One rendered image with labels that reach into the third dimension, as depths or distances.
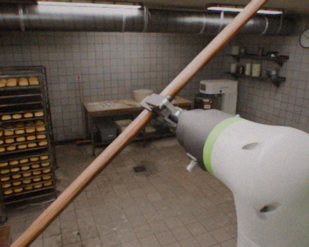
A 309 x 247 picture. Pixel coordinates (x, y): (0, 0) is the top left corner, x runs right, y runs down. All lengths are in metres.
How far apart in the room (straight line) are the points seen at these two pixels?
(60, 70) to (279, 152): 5.33
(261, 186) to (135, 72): 5.59
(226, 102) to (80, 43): 3.28
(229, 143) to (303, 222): 0.11
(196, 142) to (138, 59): 5.47
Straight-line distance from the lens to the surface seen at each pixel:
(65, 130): 5.77
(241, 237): 0.37
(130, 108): 5.00
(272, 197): 0.29
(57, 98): 5.59
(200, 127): 0.37
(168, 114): 0.50
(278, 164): 0.28
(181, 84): 0.61
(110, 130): 5.18
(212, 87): 5.52
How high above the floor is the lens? 2.10
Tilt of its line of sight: 17 degrees down
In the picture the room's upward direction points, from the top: straight up
